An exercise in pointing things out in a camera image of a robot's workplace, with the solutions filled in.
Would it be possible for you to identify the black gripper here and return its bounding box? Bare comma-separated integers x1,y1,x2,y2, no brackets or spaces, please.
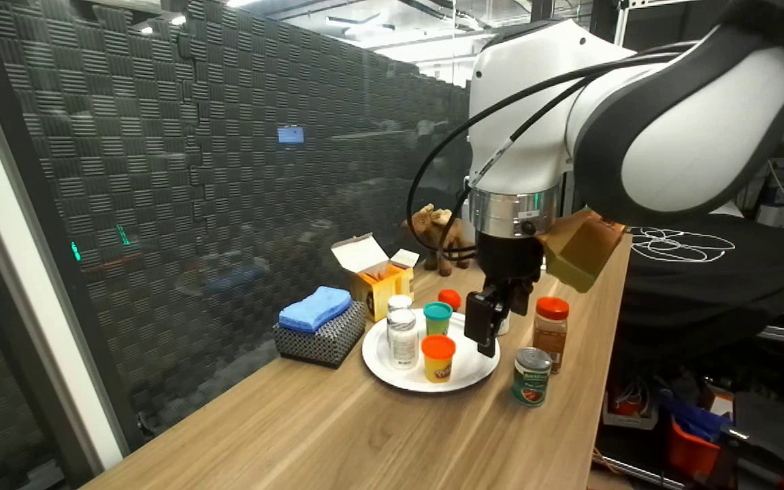
466,233,543,356

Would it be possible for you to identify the red cap spice jar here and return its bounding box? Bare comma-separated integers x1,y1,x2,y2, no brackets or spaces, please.
533,297,569,367

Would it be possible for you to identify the green label tin can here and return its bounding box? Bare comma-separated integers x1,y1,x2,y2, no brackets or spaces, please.
511,346,554,406

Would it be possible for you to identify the orange lid play-doh can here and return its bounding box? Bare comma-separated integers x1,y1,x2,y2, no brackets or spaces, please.
422,335,454,380

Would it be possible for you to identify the white cap pill bottle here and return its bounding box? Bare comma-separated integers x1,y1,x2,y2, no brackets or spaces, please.
387,311,416,365
387,293,413,314

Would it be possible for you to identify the teal lid play-doh can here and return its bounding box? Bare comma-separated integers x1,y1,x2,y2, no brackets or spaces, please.
422,303,453,335

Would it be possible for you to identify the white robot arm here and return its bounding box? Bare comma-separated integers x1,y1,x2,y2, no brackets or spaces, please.
466,0,784,356

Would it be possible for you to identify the white paper plate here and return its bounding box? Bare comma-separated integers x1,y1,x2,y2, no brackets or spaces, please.
362,314,500,395

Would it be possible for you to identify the open yellow cardboard box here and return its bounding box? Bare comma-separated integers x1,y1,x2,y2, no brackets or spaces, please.
332,233,420,320

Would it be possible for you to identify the black mesh box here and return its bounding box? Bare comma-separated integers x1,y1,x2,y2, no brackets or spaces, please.
272,303,368,367

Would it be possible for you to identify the blue sponge cloth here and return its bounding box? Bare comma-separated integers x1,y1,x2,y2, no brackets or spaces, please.
277,285,352,335

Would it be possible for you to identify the white coiled cable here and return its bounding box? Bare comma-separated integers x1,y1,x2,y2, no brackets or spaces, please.
630,225,741,267

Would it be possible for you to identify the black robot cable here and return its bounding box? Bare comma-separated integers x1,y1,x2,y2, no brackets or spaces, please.
405,48,686,256

